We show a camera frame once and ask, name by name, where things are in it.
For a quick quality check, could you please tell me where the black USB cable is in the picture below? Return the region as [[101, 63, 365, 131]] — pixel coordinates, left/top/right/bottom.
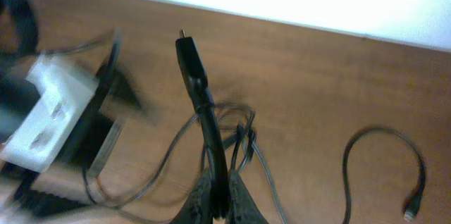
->
[[82, 29, 290, 224]]

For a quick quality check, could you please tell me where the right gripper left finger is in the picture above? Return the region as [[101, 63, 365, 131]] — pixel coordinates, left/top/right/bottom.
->
[[170, 170, 213, 224]]

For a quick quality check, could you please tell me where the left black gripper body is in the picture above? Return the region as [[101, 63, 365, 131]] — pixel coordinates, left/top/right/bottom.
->
[[55, 69, 144, 168]]

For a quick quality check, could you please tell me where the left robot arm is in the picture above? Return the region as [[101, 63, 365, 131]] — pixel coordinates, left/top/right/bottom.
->
[[1, 0, 144, 218]]

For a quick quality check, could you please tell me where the thin black cable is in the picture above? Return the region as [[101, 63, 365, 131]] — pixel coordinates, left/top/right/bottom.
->
[[341, 125, 427, 224]]

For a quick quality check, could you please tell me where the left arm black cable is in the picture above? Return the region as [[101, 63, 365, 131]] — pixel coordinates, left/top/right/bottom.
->
[[35, 28, 124, 77]]

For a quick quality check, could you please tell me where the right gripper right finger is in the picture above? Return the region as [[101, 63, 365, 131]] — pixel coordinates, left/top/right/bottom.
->
[[227, 170, 268, 224]]

